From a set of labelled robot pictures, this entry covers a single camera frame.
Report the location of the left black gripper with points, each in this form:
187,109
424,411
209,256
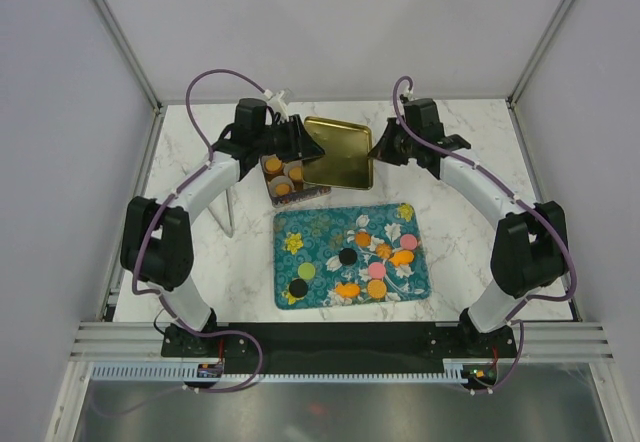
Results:
300,145

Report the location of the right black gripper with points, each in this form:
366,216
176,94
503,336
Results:
383,150

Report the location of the gold tin lid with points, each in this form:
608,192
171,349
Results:
345,163

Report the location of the metal serving tongs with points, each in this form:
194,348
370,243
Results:
221,211

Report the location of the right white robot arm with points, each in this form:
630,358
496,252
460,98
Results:
530,246

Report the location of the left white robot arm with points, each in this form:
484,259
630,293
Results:
157,244

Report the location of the white paper cup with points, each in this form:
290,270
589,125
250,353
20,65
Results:
271,174
279,180
290,165

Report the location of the square cookie tin box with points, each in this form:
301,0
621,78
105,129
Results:
302,192

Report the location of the orange chip cookie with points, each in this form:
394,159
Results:
362,239

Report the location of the pink sandwich cookie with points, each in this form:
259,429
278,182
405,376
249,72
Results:
377,270
408,242

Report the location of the orange swirl cookie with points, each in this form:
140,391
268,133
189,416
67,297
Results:
384,251

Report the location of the teal floral tray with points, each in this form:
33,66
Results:
318,235

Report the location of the orange fish cookie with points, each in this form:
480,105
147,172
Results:
348,290
401,258

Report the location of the black sandwich cookie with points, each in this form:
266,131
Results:
298,288
347,256

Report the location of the green round cookie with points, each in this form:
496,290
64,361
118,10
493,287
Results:
306,271

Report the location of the orange dotted round cookie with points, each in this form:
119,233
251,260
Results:
377,289

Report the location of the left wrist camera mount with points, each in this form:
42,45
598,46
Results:
277,101

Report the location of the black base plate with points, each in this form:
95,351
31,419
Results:
339,347

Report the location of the white slotted cable duct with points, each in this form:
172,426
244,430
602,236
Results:
193,373

